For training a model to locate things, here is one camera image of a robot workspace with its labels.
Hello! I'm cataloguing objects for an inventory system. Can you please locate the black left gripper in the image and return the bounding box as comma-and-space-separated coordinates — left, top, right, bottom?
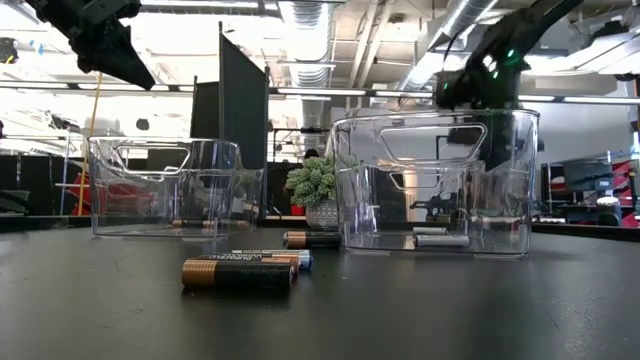
24, 0, 157, 92

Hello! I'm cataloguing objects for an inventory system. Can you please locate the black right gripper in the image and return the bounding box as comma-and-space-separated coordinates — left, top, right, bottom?
433, 47, 531, 172

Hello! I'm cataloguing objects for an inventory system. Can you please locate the clear plastic bin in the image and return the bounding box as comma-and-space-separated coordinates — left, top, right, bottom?
87, 136, 265, 238
330, 108, 541, 257

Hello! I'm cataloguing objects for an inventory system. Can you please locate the grey equipment shelf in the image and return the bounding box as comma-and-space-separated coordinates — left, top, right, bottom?
541, 149, 640, 229

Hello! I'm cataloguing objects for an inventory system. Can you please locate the white topped round stool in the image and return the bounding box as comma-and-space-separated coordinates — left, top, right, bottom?
596, 195, 623, 227

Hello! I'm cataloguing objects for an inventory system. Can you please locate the black divider panel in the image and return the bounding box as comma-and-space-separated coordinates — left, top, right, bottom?
189, 20, 272, 219

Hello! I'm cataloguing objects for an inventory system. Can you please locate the black low partition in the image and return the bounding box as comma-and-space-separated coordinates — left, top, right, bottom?
0, 153, 69, 217

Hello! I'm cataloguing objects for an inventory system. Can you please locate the red black equipment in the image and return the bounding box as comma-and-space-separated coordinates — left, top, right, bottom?
63, 169, 151, 217

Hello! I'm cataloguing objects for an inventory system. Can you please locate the long ceiling light bar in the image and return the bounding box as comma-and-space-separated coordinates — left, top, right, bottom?
269, 85, 640, 106

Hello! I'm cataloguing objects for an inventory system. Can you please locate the green succulent in grey pot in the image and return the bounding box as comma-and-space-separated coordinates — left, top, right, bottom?
284, 154, 361, 232

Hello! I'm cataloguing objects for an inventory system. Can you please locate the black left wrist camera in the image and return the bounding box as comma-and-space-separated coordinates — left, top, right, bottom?
118, 0, 145, 19

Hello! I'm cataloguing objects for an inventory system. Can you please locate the yellow cable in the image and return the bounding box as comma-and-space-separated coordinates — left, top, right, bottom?
75, 71, 105, 217

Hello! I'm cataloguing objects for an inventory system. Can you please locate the silver ventilation duct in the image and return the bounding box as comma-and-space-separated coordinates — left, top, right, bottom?
397, 0, 501, 94
277, 0, 335, 159

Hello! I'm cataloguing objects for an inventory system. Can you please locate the black metal rack frame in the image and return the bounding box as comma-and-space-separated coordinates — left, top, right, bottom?
269, 126, 335, 162

